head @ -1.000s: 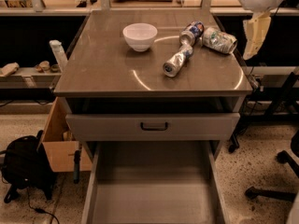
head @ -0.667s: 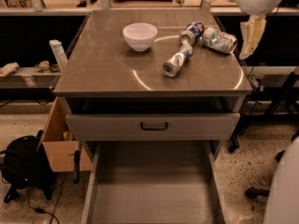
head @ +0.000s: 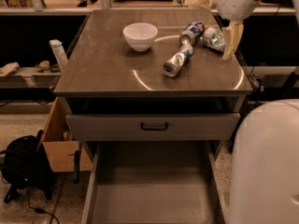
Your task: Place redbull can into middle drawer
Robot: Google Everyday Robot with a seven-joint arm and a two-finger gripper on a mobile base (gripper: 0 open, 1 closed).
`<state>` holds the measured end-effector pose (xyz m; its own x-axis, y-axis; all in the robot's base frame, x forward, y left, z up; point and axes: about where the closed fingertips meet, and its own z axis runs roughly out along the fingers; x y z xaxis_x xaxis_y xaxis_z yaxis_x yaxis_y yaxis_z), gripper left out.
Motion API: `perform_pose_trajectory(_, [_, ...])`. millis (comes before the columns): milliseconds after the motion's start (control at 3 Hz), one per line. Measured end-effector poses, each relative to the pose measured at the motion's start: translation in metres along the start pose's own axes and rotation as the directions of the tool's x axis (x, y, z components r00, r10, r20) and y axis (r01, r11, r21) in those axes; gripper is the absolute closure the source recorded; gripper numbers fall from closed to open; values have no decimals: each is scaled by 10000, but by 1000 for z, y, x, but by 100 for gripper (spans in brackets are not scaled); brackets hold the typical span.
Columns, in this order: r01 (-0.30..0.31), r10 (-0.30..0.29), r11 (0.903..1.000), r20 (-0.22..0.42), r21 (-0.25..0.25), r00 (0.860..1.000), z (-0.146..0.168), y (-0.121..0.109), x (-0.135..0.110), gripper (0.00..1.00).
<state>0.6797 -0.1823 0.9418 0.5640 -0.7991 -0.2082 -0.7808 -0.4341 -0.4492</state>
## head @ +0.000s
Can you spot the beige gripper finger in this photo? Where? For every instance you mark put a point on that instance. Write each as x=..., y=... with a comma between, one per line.
x=210, y=4
x=232, y=36

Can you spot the silver redbull can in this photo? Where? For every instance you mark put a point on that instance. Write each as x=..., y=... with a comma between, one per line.
x=174, y=64

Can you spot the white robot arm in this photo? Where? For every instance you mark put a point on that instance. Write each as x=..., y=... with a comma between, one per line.
x=265, y=161

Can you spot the green white soda can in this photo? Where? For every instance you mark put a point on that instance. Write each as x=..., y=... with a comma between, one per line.
x=214, y=39

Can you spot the blue pepsi can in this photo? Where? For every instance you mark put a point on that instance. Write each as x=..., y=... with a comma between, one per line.
x=192, y=33

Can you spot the grey drawer cabinet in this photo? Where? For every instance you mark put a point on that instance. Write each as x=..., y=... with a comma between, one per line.
x=105, y=76

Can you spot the closed upper drawer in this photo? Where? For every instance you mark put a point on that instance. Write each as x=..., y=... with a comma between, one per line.
x=176, y=127

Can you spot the open middle drawer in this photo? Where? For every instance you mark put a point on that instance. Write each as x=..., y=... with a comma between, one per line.
x=154, y=183

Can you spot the white ceramic bowl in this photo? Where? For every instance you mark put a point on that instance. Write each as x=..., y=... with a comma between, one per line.
x=140, y=36

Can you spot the white plastic bottle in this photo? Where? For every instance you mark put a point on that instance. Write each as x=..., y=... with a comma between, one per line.
x=59, y=53

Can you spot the wooden box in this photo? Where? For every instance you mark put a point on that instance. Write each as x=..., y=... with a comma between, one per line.
x=58, y=141

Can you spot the black backpack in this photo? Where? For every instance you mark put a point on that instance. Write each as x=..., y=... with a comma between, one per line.
x=24, y=164

